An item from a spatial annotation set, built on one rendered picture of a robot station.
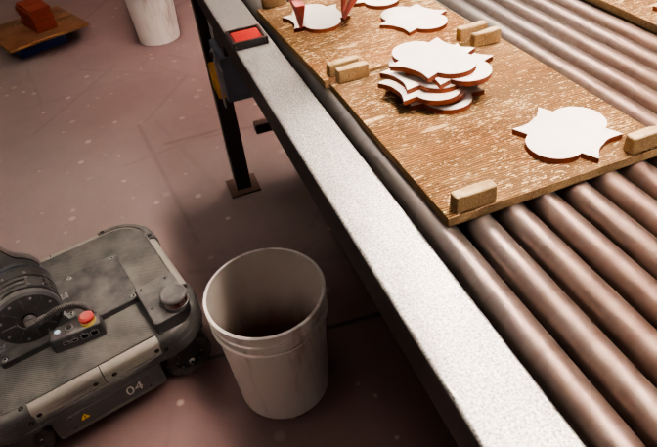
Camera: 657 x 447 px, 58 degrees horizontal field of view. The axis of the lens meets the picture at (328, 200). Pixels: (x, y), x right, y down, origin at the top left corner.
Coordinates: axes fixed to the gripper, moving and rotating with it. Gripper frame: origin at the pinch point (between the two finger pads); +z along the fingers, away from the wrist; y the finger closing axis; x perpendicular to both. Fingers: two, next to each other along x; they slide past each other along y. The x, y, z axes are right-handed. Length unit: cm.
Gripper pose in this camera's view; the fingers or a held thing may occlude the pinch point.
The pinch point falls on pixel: (322, 19)
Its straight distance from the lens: 126.7
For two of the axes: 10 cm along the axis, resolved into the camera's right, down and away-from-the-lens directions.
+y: 9.3, -2.8, 2.5
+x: -3.7, -7.4, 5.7
